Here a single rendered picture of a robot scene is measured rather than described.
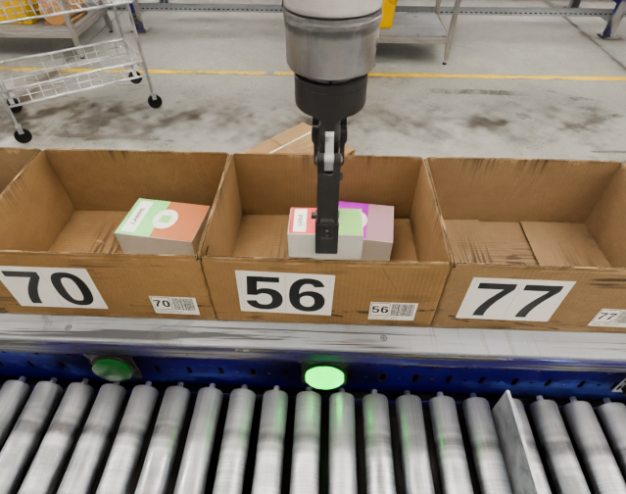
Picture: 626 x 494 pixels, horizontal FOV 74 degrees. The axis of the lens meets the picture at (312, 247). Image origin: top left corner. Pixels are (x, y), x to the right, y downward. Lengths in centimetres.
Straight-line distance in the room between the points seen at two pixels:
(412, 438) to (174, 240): 57
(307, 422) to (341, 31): 65
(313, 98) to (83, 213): 77
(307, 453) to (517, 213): 67
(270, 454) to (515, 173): 72
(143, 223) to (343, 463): 58
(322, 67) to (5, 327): 73
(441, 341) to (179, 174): 62
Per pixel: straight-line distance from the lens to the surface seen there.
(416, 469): 82
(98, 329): 84
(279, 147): 262
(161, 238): 86
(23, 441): 97
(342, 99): 43
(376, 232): 83
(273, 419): 83
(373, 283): 68
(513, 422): 85
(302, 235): 55
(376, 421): 84
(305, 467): 80
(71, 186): 107
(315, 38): 40
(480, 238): 97
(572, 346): 86
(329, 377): 78
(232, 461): 82
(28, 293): 88
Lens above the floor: 152
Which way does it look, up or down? 46 degrees down
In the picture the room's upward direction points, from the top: straight up
